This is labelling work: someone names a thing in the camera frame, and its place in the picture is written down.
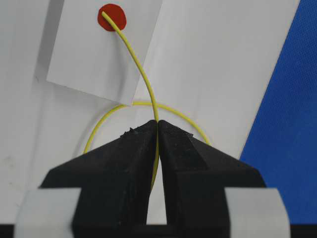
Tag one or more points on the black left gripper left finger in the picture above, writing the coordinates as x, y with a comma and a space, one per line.
115, 183

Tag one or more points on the red round mark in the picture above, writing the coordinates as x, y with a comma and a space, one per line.
116, 13

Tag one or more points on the white foam board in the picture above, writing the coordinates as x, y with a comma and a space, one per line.
211, 60

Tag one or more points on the white paper card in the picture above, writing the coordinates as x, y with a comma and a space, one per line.
90, 59

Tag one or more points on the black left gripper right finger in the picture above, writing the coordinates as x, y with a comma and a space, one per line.
194, 178

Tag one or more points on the blue table cloth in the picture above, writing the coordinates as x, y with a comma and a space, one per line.
282, 143

